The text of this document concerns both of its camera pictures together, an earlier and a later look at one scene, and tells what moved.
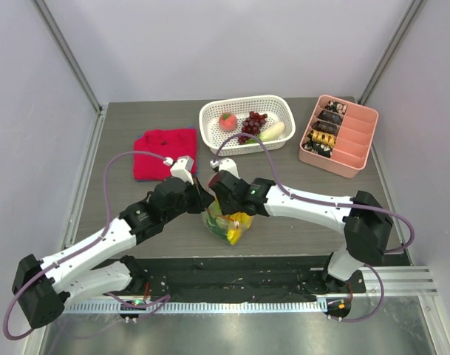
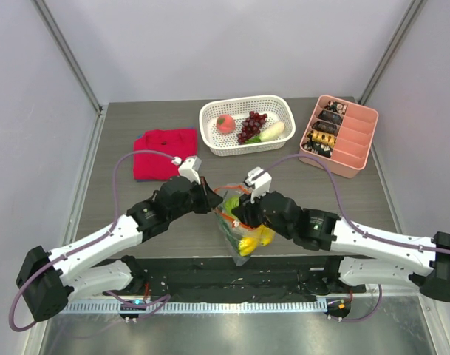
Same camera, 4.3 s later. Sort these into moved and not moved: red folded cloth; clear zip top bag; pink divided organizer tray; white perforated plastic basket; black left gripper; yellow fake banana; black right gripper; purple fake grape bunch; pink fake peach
Moved: black right gripper; clear zip top bag; yellow fake banana
Not moved: white perforated plastic basket; pink fake peach; red folded cloth; black left gripper; pink divided organizer tray; purple fake grape bunch
